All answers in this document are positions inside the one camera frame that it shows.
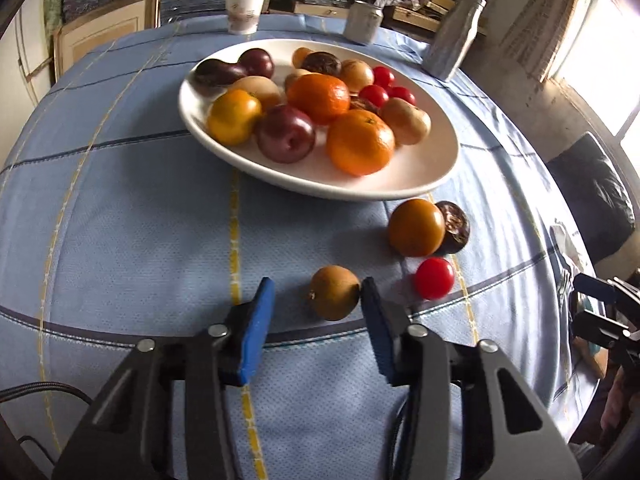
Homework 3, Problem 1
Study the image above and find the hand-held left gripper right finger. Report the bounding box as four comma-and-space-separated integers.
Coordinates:
361, 276, 583, 480

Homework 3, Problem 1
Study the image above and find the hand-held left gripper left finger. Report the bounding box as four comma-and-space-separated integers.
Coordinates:
52, 277, 276, 480

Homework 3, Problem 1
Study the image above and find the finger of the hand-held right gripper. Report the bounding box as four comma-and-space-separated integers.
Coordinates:
571, 310, 623, 353
574, 275, 623, 307

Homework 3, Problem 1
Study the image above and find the brown longan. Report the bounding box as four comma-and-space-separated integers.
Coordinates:
308, 265, 362, 322

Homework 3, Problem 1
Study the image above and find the orange tomato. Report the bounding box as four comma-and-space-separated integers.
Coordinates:
206, 89, 263, 147
388, 198, 446, 258

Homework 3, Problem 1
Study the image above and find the white plate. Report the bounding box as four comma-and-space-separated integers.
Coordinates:
178, 38, 460, 202

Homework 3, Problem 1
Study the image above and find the orange mandarin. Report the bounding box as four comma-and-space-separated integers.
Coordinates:
286, 73, 351, 126
326, 109, 396, 177

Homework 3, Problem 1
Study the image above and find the dark red plum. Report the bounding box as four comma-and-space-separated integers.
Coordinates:
237, 48, 276, 80
256, 105, 317, 164

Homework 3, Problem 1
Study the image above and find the person's right hand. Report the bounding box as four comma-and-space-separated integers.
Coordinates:
600, 370, 640, 431

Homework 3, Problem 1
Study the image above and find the blue checked tablecloth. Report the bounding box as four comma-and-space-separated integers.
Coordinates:
0, 12, 606, 480

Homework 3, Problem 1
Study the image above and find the bright window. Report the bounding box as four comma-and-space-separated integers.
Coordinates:
547, 0, 640, 136

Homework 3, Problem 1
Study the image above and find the silver metal bottle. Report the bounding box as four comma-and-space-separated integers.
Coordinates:
422, 0, 487, 82

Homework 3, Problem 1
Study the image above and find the white drink can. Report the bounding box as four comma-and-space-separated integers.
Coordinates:
343, 0, 383, 45

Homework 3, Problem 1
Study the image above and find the white paper cup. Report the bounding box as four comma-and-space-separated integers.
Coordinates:
224, 0, 268, 36

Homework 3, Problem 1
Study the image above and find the wooden framed picture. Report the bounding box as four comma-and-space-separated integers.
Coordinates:
52, 0, 163, 83

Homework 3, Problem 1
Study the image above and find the black braided cable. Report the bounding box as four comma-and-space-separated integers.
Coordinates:
0, 380, 93, 406

